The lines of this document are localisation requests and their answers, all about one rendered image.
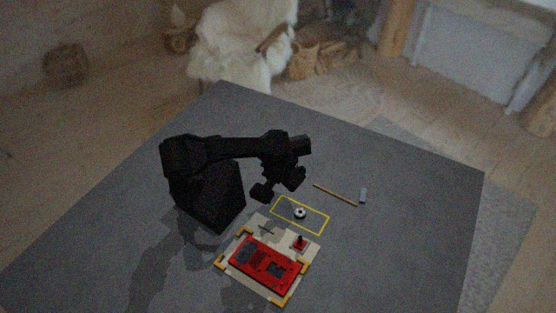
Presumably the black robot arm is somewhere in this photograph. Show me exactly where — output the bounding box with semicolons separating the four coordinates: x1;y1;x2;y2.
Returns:
158;130;312;196

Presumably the black wheel with grey hub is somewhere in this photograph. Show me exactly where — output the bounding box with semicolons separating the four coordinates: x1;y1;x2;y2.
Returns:
295;207;307;219

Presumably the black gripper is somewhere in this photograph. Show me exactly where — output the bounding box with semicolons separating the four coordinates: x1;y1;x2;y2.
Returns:
249;157;298;205

